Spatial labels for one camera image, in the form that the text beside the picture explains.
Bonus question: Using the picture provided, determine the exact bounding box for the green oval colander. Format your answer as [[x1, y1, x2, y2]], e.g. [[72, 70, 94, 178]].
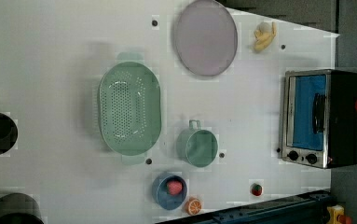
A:
[[98, 52, 162, 165]]

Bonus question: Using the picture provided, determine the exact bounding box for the yellow orange clamp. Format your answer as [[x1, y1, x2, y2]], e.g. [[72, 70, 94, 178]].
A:
[[327, 205, 352, 224]]

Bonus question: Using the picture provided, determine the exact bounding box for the lilac round plate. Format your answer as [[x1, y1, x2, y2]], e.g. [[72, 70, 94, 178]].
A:
[[173, 0, 238, 76]]

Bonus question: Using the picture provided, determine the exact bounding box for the black toaster oven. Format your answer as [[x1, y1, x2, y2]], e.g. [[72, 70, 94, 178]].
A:
[[281, 69, 357, 169]]

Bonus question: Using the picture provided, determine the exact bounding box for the green mug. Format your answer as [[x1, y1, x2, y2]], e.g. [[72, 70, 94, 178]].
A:
[[176, 119, 218, 168]]

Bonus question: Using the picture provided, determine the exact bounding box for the yellow banana toy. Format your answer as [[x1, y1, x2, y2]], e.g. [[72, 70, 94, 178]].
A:
[[254, 21, 277, 52]]

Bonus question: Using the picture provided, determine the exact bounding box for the orange slice toy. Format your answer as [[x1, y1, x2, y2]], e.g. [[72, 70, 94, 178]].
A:
[[185, 198, 202, 216]]

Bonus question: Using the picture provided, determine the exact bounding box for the pink plush fruit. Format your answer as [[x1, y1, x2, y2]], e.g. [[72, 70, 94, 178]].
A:
[[167, 180, 183, 195]]

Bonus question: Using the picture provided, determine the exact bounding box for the blue metal frame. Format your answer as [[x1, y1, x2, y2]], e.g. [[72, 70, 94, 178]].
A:
[[158, 190, 336, 224]]

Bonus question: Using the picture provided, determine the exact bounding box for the black pot at edge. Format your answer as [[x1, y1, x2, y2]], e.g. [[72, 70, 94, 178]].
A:
[[0, 193, 44, 224]]

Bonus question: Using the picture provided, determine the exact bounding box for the blue bowl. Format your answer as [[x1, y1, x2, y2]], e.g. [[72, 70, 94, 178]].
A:
[[152, 173, 187, 210]]

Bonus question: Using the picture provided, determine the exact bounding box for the strawberry toy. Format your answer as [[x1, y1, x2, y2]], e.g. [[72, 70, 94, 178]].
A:
[[251, 184, 263, 196]]

